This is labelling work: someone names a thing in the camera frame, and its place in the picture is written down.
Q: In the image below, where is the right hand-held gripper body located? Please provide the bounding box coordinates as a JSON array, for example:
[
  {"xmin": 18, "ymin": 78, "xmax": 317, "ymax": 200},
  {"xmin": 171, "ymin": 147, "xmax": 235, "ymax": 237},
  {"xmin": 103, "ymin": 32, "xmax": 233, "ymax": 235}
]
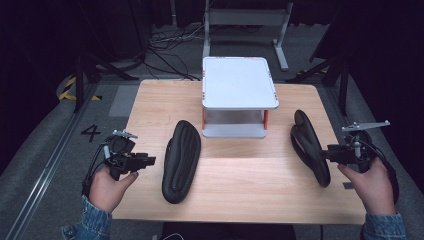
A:
[{"xmin": 334, "ymin": 120, "xmax": 391, "ymax": 174}]

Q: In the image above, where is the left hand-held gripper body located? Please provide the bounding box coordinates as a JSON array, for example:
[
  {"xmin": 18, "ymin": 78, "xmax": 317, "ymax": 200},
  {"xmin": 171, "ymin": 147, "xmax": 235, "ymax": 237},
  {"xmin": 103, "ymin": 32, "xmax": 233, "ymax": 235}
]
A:
[{"xmin": 103, "ymin": 129, "xmax": 148, "ymax": 181}]

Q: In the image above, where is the black slipper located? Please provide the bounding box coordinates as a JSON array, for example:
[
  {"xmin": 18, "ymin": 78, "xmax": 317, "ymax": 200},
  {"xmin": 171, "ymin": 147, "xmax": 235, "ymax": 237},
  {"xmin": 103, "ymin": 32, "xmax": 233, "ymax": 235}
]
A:
[
  {"xmin": 161, "ymin": 119, "xmax": 202, "ymax": 205},
  {"xmin": 289, "ymin": 109, "xmax": 332, "ymax": 189}
]

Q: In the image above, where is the white two-tier shoe rack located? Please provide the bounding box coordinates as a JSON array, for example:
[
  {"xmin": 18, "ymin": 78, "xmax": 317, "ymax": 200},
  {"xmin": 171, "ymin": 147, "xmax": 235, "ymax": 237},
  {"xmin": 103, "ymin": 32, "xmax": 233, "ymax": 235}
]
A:
[{"xmin": 201, "ymin": 56, "xmax": 281, "ymax": 140}]

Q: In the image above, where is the person's left hand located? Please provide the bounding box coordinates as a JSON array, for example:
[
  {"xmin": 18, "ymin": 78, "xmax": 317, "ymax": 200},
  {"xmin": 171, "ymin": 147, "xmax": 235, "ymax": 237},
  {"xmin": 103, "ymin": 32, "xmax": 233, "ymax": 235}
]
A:
[{"xmin": 87, "ymin": 164, "xmax": 140, "ymax": 214}]

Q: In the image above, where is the person's right hand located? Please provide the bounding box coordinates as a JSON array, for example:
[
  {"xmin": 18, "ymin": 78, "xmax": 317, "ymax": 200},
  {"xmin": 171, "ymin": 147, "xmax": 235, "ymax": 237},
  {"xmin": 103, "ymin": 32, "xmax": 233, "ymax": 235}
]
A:
[{"xmin": 336, "ymin": 157, "xmax": 397, "ymax": 216}]

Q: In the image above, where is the black tripod stand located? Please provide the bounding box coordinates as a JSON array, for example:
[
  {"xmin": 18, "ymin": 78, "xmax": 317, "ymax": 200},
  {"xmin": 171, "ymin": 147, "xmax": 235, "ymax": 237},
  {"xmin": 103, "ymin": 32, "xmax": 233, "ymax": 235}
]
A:
[
  {"xmin": 73, "ymin": 51, "xmax": 140, "ymax": 114},
  {"xmin": 285, "ymin": 49, "xmax": 352, "ymax": 118}
]

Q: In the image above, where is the yellow black hazard tape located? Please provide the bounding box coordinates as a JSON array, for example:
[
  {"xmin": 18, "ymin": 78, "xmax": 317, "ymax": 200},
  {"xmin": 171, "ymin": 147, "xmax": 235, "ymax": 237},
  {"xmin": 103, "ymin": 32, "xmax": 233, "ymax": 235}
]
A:
[{"xmin": 58, "ymin": 76, "xmax": 103, "ymax": 102}]

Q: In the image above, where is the person's dark lap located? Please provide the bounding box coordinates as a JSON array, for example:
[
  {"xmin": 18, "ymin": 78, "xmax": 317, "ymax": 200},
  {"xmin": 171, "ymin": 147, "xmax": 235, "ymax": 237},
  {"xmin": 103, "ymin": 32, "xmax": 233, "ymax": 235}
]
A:
[{"xmin": 161, "ymin": 222, "xmax": 298, "ymax": 240}]

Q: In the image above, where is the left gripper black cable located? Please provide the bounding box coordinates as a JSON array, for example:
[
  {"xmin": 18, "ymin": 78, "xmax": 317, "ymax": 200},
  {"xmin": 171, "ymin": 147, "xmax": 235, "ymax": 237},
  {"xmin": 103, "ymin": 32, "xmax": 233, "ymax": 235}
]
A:
[{"xmin": 81, "ymin": 142, "xmax": 112, "ymax": 198}]

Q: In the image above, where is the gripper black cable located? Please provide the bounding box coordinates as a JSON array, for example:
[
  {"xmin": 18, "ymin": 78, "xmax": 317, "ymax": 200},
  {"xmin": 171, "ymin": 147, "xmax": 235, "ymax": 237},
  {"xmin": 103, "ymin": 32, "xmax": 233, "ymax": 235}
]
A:
[
  {"xmin": 81, "ymin": 142, "xmax": 112, "ymax": 198},
  {"xmin": 359, "ymin": 137, "xmax": 400, "ymax": 206}
]

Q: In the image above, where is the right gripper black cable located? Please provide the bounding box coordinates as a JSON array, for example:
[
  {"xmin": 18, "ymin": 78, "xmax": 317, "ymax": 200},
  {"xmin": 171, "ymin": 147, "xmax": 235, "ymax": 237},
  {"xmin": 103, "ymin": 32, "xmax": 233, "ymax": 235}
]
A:
[{"xmin": 359, "ymin": 137, "xmax": 400, "ymax": 206}]

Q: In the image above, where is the grey floor rail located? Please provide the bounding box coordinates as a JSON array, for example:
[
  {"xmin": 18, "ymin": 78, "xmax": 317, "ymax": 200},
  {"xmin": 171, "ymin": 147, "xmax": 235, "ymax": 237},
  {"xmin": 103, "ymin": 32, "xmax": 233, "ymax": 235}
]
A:
[{"xmin": 3, "ymin": 83, "xmax": 101, "ymax": 240}]

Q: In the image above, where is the tangle of black floor cables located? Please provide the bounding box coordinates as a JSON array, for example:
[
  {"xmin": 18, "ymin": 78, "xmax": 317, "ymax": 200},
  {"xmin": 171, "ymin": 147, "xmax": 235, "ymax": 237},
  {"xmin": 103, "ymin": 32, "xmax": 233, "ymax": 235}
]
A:
[{"xmin": 145, "ymin": 24, "xmax": 205, "ymax": 82}]

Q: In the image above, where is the grey metal stand frame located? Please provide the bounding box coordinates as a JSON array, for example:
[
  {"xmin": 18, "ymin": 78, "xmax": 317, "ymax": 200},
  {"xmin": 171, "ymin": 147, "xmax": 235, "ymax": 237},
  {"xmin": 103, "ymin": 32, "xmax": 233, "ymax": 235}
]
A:
[{"xmin": 201, "ymin": 0, "xmax": 295, "ymax": 73}]

